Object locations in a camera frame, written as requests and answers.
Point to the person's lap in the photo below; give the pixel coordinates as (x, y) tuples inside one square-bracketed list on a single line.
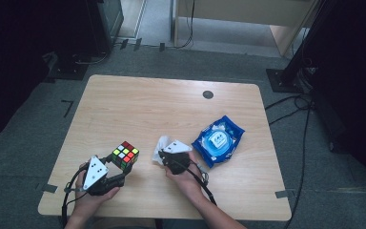
[(133, 224)]

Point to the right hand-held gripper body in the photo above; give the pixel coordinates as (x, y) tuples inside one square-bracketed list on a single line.
[(176, 159)]

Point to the white wet wipe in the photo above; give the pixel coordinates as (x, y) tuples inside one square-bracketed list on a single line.
[(162, 144)]

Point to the black floor tape strip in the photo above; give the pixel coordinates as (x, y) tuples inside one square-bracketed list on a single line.
[(124, 44), (162, 47), (138, 44)]

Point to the blue wet wipes pack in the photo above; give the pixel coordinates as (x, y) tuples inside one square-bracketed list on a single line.
[(219, 141)]

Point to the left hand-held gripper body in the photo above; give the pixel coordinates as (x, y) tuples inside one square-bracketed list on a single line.
[(97, 178)]

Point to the dark cabinet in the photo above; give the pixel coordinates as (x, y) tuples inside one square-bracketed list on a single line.
[(108, 22)]

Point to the black stand with base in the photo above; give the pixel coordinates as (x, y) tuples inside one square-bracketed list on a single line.
[(286, 79)]

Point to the person's left hand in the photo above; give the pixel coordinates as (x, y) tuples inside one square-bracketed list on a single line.
[(90, 203)]

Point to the black round table grommet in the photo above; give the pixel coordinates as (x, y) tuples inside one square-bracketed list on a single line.
[(208, 94)]

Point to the grey tape strip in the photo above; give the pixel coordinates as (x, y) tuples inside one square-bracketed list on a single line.
[(49, 188), (284, 193)]

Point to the light wooden cabinet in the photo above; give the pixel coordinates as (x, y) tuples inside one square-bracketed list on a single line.
[(251, 12)]

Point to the black stand base plate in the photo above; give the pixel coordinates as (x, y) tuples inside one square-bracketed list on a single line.
[(68, 68)]

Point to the black angled floor tape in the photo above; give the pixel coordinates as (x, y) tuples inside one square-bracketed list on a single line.
[(67, 106)]

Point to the person's right hand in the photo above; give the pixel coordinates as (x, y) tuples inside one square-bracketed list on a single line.
[(186, 183)]

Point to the multicoloured puzzle cube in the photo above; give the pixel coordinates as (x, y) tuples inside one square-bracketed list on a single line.
[(125, 155)]

